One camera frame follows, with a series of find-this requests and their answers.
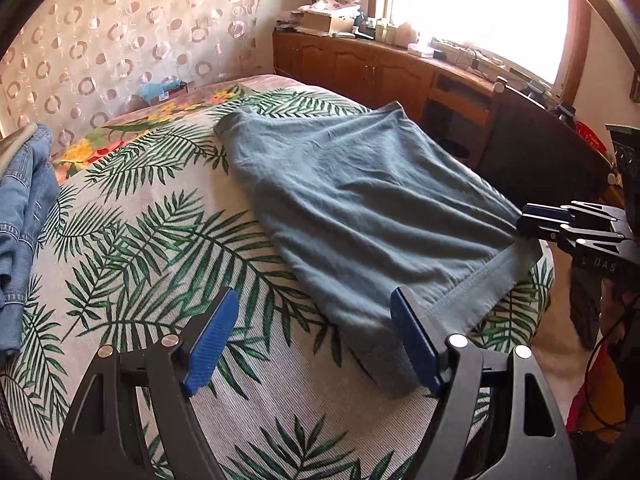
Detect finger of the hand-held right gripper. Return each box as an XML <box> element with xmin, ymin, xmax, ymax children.
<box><xmin>516</xmin><ymin>217</ymin><xmax>628</xmax><ymax>262</ymax></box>
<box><xmin>520</xmin><ymin>201</ymin><xmax>627</xmax><ymax>227</ymax></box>

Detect window with wooden frame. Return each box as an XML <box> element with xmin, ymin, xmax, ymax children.
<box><xmin>370</xmin><ymin>0</ymin><xmax>592</xmax><ymax>97</ymax></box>

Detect cardboard box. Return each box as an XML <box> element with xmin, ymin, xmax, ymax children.
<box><xmin>300</xmin><ymin>10</ymin><xmax>334</xmax><ymax>34</ymax></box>

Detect red packet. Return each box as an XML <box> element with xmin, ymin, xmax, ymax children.
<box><xmin>575</xmin><ymin>120</ymin><xmax>609</xmax><ymax>154</ymax></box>

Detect dark wooden chair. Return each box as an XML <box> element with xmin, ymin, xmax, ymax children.
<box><xmin>475</xmin><ymin>77</ymin><xmax>614</xmax><ymax>211</ymax></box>

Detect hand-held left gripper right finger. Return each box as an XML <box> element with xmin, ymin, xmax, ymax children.
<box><xmin>390</xmin><ymin>286</ymin><xmax>579</xmax><ymax>480</ymax></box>

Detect floral blanket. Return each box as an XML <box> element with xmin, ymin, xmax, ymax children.
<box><xmin>50</xmin><ymin>74</ymin><xmax>351</xmax><ymax>186</ymax></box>

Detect circle patterned curtain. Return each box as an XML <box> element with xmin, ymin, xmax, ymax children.
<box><xmin>0</xmin><ymin>0</ymin><xmax>281</xmax><ymax>150</ymax></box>

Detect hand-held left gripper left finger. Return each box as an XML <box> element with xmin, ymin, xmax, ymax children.
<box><xmin>50</xmin><ymin>287</ymin><xmax>241</xmax><ymax>480</ymax></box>

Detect blue-grey pants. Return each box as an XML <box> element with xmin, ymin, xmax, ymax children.
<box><xmin>214</xmin><ymin>101</ymin><xmax>544</xmax><ymax>401</ymax></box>

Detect folded blue jeans stack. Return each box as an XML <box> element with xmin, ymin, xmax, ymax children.
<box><xmin>0</xmin><ymin>122</ymin><xmax>62</xmax><ymax>356</ymax></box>

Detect long wooden cabinet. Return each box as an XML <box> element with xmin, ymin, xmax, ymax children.
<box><xmin>272</xmin><ymin>30</ymin><xmax>616</xmax><ymax>196</ymax></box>

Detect orange cloth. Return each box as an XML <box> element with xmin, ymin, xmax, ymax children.
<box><xmin>567</xmin><ymin>345</ymin><xmax>632</xmax><ymax>432</ymax></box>

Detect leaf print bed sheet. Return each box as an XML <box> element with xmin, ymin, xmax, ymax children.
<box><xmin>0</xmin><ymin>85</ymin><xmax>556</xmax><ymax>480</ymax></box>

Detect black cable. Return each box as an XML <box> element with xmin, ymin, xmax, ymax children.
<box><xmin>585</xmin><ymin>305</ymin><xmax>640</xmax><ymax>433</ymax></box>

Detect box with blue cloth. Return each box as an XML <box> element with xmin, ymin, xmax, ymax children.
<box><xmin>137</xmin><ymin>79</ymin><xmax>191</xmax><ymax>107</ymax></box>

